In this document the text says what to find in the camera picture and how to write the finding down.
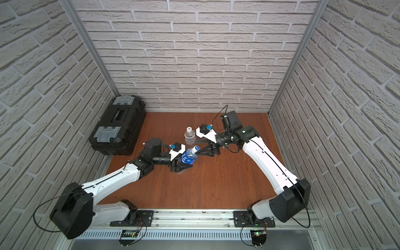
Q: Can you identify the clear bottle blue label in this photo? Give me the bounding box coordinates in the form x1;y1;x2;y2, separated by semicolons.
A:
180;148;198;165

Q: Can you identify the black plastic toolbox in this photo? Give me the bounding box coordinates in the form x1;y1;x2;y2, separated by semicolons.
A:
89;95;146;156

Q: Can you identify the clear labelled bottle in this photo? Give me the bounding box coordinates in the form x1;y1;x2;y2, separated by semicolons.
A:
184;127;196;145

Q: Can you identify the blue white bottle cap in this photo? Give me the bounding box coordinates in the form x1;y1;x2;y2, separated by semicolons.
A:
192;145;200;153

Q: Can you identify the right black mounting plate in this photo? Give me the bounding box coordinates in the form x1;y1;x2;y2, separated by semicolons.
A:
233;210;276;228

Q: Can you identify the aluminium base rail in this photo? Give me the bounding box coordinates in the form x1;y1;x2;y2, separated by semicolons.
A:
78;209;321;240

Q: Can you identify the left controller circuit board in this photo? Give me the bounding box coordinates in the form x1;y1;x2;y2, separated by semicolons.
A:
119;230;139;246

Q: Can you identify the right controller circuit board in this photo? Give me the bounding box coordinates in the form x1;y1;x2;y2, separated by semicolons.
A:
250;230;267;247

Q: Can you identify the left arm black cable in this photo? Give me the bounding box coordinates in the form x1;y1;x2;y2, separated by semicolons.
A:
33;165;132;233

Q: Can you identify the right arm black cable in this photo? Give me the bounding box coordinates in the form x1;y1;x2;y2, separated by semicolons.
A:
249;139;311;229

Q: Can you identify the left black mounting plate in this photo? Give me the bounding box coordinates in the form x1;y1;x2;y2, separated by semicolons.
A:
110;200;154;227

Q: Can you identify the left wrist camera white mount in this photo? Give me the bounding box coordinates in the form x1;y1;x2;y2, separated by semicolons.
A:
169;143;186;161

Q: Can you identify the left corner aluminium profile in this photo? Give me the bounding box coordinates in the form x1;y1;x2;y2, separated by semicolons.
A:
59;0;120;96

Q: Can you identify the controller circuit board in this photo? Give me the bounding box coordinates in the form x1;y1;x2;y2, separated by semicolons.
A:
119;230;139;246
250;230;267;247

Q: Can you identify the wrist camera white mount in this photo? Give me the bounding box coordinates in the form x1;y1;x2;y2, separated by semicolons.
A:
196;124;217;143
169;143;186;161

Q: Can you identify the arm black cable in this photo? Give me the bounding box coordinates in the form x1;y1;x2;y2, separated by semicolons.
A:
33;165;132;233
249;139;311;229

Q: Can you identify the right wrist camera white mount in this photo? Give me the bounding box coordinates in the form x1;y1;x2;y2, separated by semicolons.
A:
196;124;217;143

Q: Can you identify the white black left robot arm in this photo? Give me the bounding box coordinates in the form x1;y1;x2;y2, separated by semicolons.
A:
50;138;192;239

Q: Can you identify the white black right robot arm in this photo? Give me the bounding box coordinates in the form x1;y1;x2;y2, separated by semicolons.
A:
196;124;311;222

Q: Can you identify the corner aluminium profile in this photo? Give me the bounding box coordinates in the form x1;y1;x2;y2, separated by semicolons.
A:
267;0;330;117
59;0;120;96

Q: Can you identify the black mounting plate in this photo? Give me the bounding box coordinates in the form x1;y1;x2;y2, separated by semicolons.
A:
110;200;154;227
233;210;276;228

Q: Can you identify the right corner aluminium profile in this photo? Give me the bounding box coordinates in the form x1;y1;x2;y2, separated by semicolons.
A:
267;0;330;117

